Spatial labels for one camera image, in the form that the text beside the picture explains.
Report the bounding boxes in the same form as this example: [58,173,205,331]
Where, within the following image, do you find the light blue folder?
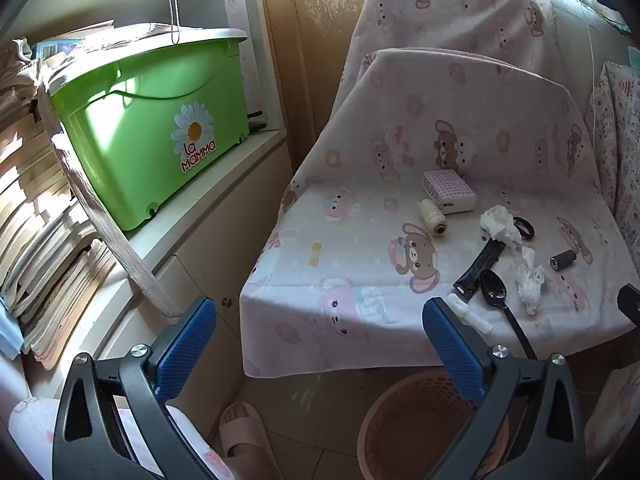
[0,300,24,357]

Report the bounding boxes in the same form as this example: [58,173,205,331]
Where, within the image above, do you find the white covered furniture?
[530,0,640,128]

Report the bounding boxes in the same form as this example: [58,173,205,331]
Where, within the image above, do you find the green plastic storage box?
[47,22,251,233]

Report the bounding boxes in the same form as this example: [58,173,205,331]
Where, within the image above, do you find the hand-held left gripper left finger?
[52,296,218,480]

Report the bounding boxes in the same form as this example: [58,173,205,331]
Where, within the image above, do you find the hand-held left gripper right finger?
[422,297,588,480]

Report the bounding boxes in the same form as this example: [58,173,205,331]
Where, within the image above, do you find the white cable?
[579,7,599,113]

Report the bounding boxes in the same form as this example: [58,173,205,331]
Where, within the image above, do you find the small white tissue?
[516,264,547,316]

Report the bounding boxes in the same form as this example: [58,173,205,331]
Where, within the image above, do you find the black plastic spoon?
[480,269,538,361]

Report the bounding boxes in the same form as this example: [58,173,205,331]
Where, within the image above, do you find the white shelf cabinet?
[0,0,297,411]

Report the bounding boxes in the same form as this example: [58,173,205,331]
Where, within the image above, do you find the cream thread spool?
[419,199,447,237]

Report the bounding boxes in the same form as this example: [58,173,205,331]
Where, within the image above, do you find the papers in green box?
[32,20,173,60]

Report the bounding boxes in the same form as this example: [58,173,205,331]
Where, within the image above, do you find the white hanging cord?
[167,0,182,47]

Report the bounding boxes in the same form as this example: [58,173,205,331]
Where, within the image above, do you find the beige slipper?
[220,401,272,461]

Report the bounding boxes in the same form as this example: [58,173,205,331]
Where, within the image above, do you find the beige knitted strap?
[36,67,179,317]

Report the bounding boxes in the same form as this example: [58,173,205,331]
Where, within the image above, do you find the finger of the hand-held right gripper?
[617,284,640,317]

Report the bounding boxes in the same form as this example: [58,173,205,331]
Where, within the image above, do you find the pink plastic basket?
[362,367,511,480]

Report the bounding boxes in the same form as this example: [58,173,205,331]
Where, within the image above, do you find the patchwork printed cloth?
[585,60,640,233]

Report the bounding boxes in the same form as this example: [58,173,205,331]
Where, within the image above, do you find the bear printed pink blanket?
[240,49,637,380]
[332,0,558,128]

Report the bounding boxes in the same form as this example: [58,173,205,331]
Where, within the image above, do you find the white plastic piece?
[447,292,493,333]

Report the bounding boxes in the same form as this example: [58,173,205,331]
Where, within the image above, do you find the large white tissue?
[480,206,523,251]

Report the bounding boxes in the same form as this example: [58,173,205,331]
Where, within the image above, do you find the checkered tissue pack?
[422,169,476,215]

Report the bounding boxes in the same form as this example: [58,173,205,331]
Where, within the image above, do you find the stack of worn books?
[0,105,118,372]

